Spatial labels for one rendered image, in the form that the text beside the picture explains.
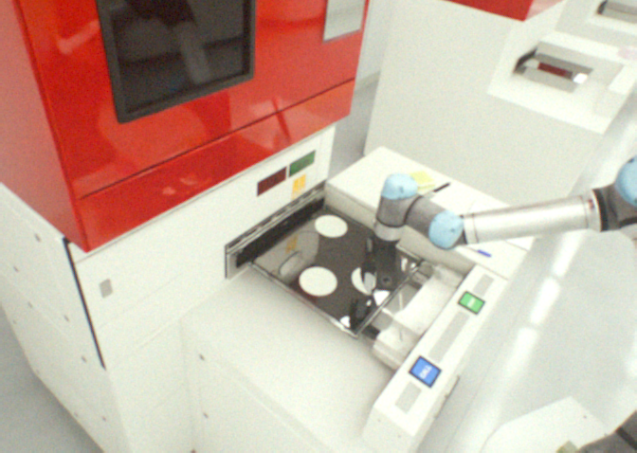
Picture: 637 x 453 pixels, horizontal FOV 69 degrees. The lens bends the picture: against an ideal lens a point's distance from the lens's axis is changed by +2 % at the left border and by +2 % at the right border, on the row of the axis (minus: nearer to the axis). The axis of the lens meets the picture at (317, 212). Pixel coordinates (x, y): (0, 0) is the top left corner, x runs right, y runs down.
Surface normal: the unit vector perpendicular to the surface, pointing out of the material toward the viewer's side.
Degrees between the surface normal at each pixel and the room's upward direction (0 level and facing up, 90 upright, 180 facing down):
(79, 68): 90
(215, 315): 0
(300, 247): 0
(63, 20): 90
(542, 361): 0
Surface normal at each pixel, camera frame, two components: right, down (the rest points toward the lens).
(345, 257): 0.11, -0.77
